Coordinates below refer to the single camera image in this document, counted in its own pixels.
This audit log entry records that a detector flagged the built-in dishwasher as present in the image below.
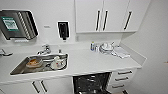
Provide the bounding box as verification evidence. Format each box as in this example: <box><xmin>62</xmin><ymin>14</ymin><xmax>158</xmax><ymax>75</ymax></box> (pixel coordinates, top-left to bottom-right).
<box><xmin>71</xmin><ymin>71</ymin><xmax>112</xmax><ymax>94</ymax></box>

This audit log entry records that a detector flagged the bottle with blue label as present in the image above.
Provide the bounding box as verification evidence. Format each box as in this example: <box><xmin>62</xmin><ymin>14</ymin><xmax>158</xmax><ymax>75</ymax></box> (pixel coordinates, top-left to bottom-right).
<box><xmin>89</xmin><ymin>40</ymin><xmax>96</xmax><ymax>53</ymax></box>

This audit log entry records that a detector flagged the small pale bottle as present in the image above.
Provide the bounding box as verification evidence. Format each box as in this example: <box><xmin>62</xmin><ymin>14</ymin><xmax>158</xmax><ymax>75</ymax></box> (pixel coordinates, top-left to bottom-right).
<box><xmin>94</xmin><ymin>43</ymin><xmax>101</xmax><ymax>54</ymax></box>

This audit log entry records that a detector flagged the stack of white dishes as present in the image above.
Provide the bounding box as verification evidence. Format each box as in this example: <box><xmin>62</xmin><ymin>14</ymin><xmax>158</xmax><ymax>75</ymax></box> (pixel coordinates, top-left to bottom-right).
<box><xmin>99</xmin><ymin>41</ymin><xmax>116</xmax><ymax>56</ymax></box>

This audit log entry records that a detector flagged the small chrome sink knob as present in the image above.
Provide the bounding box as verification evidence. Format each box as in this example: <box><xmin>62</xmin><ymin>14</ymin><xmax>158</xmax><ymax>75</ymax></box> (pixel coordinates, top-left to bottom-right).
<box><xmin>57</xmin><ymin>48</ymin><xmax>63</xmax><ymax>55</ymax></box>

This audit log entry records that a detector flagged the black soap dispenser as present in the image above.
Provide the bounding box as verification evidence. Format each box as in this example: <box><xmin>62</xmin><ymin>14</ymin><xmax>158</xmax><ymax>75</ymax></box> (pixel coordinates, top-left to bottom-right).
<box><xmin>56</xmin><ymin>20</ymin><xmax>71</xmax><ymax>42</ymax></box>

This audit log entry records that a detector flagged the white mug with red print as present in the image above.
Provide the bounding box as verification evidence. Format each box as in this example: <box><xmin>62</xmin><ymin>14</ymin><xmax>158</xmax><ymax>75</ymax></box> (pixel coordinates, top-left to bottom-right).
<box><xmin>53</xmin><ymin>56</ymin><xmax>66</xmax><ymax>69</ymax></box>

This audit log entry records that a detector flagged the white plate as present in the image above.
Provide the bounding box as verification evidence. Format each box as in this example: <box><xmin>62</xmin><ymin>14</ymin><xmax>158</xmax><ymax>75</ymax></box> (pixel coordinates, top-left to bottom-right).
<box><xmin>49</xmin><ymin>59</ymin><xmax>68</xmax><ymax>71</ymax></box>

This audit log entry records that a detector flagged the white dish cloth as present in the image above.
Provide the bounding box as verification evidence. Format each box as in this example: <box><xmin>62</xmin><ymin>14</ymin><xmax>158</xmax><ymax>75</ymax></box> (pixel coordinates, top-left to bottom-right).
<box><xmin>112</xmin><ymin>46</ymin><xmax>132</xmax><ymax>60</ymax></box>

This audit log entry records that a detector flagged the white drawer front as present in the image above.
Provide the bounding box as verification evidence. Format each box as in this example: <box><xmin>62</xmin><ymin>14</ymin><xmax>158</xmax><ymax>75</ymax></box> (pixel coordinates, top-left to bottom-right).
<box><xmin>107</xmin><ymin>75</ymin><xmax>134</xmax><ymax>86</ymax></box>
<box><xmin>108</xmin><ymin>67</ymin><xmax>136</xmax><ymax>79</ymax></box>
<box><xmin>106</xmin><ymin>82</ymin><xmax>130</xmax><ymax>94</ymax></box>

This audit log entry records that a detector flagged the chrome sink faucet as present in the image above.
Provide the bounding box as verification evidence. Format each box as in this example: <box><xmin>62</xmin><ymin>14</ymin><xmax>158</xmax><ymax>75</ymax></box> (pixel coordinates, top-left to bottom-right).
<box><xmin>36</xmin><ymin>43</ymin><xmax>52</xmax><ymax>56</ymax></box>

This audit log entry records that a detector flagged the white base cabinet door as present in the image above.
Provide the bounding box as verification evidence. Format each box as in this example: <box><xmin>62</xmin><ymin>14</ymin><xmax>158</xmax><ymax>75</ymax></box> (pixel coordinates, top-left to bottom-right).
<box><xmin>39</xmin><ymin>76</ymin><xmax>75</xmax><ymax>94</ymax></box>
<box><xmin>0</xmin><ymin>80</ymin><xmax>43</xmax><ymax>94</ymax></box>

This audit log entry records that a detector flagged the bowl with orange food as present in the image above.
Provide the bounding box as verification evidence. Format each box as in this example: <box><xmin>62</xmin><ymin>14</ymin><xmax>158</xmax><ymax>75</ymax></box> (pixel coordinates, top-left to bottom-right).
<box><xmin>25</xmin><ymin>57</ymin><xmax>45</xmax><ymax>70</ymax></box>

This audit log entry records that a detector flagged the steel kitchen sink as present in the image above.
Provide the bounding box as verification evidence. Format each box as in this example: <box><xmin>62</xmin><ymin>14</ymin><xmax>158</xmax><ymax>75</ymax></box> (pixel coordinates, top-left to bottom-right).
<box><xmin>9</xmin><ymin>52</ymin><xmax>70</xmax><ymax>76</ymax></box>

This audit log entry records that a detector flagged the steel paper towel dispenser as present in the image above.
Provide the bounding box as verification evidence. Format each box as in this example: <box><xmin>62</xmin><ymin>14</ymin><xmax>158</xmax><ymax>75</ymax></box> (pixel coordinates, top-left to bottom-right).
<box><xmin>0</xmin><ymin>9</ymin><xmax>40</xmax><ymax>42</ymax></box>

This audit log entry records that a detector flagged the black cabinet door handle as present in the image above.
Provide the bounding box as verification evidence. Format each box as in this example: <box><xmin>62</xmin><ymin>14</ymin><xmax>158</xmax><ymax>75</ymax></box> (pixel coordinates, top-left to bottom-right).
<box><xmin>95</xmin><ymin>9</ymin><xmax>101</xmax><ymax>32</ymax></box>
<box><xmin>102</xmin><ymin>9</ymin><xmax>109</xmax><ymax>32</ymax></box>
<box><xmin>123</xmin><ymin>10</ymin><xmax>133</xmax><ymax>31</ymax></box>

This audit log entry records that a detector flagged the small wall label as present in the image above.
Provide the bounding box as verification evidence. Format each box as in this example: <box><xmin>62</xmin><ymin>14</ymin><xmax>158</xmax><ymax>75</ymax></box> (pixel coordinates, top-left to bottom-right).
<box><xmin>42</xmin><ymin>24</ymin><xmax>52</xmax><ymax>30</ymax></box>

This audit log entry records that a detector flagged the black base cabinet handle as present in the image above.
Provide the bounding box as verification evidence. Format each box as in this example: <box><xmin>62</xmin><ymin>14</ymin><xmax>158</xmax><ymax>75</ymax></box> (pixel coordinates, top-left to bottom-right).
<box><xmin>31</xmin><ymin>81</ymin><xmax>41</xmax><ymax>94</ymax></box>
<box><xmin>39</xmin><ymin>79</ymin><xmax>49</xmax><ymax>94</ymax></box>

